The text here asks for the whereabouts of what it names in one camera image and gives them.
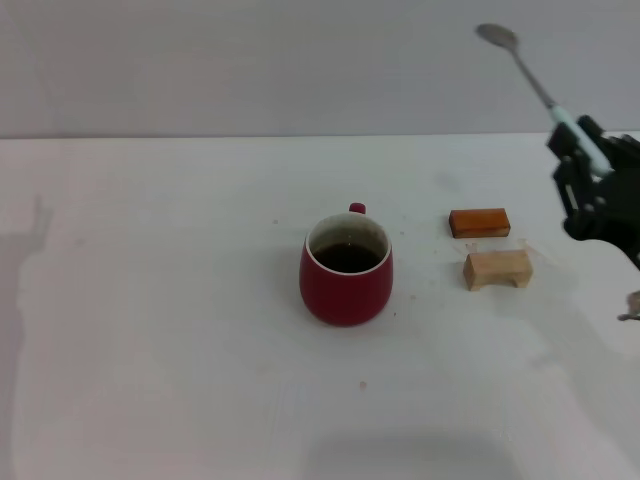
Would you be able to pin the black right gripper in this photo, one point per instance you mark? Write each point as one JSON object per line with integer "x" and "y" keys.
{"x": 620, "y": 210}

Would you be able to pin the red ceramic coffee cup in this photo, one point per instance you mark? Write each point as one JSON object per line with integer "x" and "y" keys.
{"x": 345, "y": 300}

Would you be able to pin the light wooden spoon rest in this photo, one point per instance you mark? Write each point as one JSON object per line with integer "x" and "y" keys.
{"x": 495, "y": 270}

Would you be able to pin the orange wooden block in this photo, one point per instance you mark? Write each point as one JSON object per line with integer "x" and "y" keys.
{"x": 480, "y": 222}

